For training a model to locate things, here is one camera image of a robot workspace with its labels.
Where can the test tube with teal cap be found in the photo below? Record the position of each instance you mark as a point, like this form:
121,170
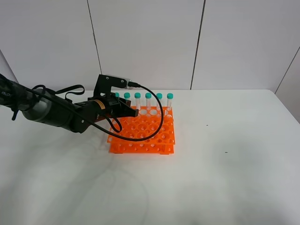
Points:
148,100

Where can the orange test tube rack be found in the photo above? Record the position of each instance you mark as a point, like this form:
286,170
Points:
142,126

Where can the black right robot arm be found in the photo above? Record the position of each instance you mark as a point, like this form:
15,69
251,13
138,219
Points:
43,105

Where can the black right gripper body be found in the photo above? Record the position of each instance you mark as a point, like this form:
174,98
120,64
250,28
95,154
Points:
102,108

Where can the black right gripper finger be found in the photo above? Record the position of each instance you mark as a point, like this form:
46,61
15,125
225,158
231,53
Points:
121,102
125,110

